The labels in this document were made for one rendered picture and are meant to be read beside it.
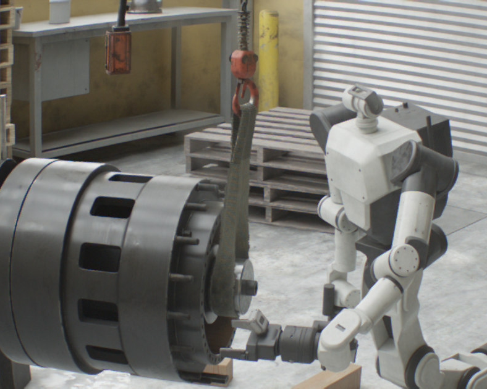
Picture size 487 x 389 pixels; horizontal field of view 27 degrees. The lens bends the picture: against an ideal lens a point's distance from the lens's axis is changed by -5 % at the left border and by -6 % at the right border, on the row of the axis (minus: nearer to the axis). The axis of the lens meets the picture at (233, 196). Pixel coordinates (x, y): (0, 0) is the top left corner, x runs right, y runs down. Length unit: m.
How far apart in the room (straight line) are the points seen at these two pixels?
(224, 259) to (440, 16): 5.82
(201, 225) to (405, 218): 0.49
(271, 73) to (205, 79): 0.70
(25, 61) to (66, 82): 0.36
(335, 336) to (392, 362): 0.75
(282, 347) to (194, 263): 0.28
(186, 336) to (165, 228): 0.26
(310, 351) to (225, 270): 0.31
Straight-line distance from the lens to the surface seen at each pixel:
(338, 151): 2.74
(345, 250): 3.08
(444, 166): 2.59
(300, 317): 4.76
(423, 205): 2.52
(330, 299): 3.13
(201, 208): 2.43
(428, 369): 3.08
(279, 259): 5.56
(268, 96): 8.83
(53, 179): 2.58
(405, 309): 2.90
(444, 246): 3.03
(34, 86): 7.02
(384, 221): 2.74
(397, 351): 3.01
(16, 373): 3.94
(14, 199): 2.56
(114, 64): 2.42
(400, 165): 2.58
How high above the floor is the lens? 1.71
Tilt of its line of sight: 15 degrees down
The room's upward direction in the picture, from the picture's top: straight up
